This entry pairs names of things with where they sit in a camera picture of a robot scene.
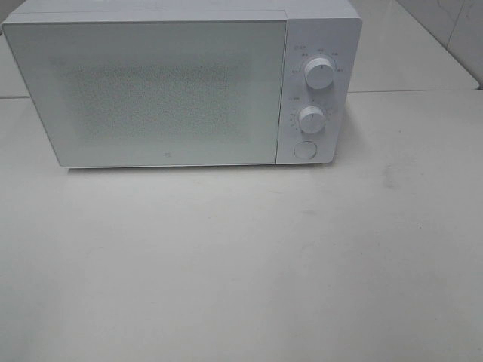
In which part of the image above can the white microwave oven body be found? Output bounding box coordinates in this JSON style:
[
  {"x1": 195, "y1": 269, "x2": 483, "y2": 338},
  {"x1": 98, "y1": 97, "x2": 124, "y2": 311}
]
[{"x1": 2, "y1": 1, "x2": 362, "y2": 165}]

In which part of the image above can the white microwave door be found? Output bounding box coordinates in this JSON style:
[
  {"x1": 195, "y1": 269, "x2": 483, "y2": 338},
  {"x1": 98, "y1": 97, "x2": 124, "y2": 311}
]
[{"x1": 4, "y1": 21, "x2": 286, "y2": 168}]

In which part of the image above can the white timer knob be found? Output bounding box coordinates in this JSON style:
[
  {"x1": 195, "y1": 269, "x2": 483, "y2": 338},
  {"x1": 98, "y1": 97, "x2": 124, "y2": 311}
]
[{"x1": 298, "y1": 106, "x2": 326, "y2": 134}]

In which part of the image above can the round white door button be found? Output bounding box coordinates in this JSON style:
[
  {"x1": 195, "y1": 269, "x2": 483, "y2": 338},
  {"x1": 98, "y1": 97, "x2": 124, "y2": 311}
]
[{"x1": 294, "y1": 141, "x2": 318, "y2": 160}]

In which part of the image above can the upper white power knob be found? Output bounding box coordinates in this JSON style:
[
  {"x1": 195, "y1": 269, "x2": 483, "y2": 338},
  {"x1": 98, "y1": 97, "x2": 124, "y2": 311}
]
[{"x1": 303, "y1": 54, "x2": 337, "y2": 90}]

